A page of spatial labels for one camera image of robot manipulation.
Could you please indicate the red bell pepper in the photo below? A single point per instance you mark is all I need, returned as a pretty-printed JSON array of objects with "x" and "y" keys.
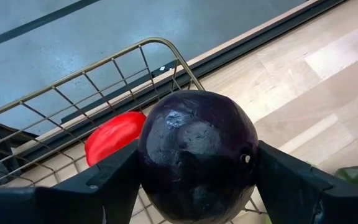
[{"x": 113, "y": 137}]

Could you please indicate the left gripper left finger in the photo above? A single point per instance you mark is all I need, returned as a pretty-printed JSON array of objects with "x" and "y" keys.
[{"x": 57, "y": 205}]

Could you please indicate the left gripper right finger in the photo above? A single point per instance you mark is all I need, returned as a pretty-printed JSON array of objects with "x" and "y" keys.
[{"x": 315, "y": 202}]

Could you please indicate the purple round eggplant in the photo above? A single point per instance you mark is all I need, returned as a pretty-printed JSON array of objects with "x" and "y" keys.
[{"x": 197, "y": 149}]

